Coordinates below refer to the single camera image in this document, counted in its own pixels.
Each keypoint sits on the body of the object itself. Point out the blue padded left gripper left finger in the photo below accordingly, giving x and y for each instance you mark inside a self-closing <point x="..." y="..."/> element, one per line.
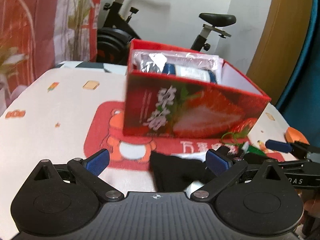
<point x="97" y="162"/>

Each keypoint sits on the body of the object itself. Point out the teal blue fabric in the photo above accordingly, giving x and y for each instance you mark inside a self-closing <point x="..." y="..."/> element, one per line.
<point x="299" y="102"/>

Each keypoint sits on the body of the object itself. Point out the person's hand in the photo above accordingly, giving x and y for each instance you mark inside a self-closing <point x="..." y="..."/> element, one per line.
<point x="312" y="207"/>

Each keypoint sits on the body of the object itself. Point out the blue packaged cloth with label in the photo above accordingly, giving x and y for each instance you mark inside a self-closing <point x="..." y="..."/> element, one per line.
<point x="189" y="73"/>

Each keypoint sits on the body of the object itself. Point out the white patterned tablecloth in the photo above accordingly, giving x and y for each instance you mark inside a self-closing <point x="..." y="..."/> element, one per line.
<point x="58" y="115"/>

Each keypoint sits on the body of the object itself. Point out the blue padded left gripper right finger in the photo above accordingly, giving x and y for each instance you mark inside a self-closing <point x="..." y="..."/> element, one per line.
<point x="217" y="162"/>

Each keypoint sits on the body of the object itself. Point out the wooden door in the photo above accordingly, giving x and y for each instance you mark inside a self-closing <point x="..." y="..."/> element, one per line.
<point x="280" y="45"/>

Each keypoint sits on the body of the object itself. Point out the orange plastic dish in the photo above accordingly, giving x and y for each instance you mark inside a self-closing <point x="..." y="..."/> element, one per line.
<point x="292" y="135"/>

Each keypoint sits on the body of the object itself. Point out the red strawberry cardboard box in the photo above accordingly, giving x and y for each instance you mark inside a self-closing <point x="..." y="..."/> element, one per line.
<point x="167" y="106"/>

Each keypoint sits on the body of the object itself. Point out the red bear cartoon mat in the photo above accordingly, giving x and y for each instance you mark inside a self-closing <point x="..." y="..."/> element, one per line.
<point x="133" y="153"/>

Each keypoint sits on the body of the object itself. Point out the clear bag of dark socks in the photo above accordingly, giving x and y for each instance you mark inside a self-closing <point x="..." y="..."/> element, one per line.
<point x="153" y="61"/>

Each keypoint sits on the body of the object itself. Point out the green plush toy with string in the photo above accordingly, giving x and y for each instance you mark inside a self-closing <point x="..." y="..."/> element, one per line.
<point x="233" y="139"/>

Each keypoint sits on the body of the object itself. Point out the red floral curtain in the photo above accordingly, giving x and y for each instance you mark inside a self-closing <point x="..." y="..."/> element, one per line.
<point x="36" y="35"/>

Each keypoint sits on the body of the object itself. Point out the black sock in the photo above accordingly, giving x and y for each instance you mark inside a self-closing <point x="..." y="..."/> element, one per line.
<point x="175" y="174"/>

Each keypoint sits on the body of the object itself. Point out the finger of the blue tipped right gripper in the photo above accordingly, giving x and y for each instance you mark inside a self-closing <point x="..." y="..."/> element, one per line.
<point x="278" y="146"/>

